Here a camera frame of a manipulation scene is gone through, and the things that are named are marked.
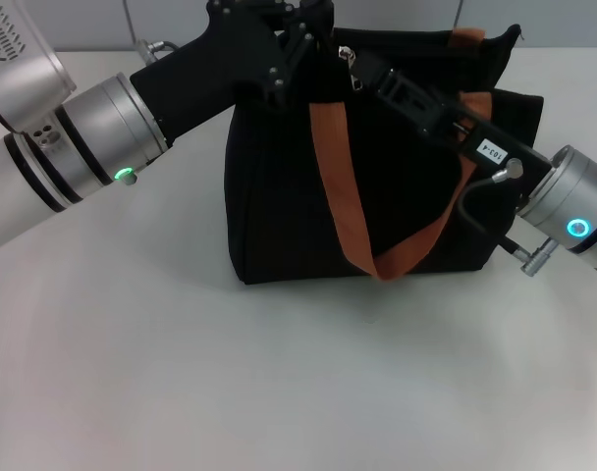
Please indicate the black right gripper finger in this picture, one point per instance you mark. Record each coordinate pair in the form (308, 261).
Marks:
(374, 66)

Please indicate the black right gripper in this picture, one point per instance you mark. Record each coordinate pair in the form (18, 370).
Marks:
(504, 162)

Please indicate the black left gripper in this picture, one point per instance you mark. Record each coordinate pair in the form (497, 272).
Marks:
(210, 68)

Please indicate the silver zipper pull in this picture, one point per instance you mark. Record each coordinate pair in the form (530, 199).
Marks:
(353, 73)

